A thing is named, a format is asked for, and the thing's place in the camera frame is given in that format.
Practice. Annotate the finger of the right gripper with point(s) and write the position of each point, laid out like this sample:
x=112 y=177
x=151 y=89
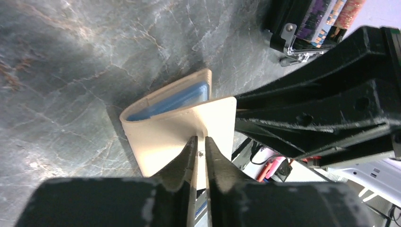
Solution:
x=368 y=53
x=357 y=122

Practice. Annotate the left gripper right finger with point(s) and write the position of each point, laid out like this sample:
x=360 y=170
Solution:
x=236 y=200

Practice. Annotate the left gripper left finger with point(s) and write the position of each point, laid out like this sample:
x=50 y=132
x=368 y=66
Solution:
x=166 y=199

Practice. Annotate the tan leather card holder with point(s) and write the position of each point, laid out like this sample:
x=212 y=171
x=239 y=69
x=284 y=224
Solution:
x=159 y=125

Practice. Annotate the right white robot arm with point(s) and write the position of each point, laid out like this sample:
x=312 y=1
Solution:
x=380 y=172

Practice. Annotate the black poker chip case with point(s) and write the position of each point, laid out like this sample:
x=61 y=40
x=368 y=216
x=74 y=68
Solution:
x=303 y=30

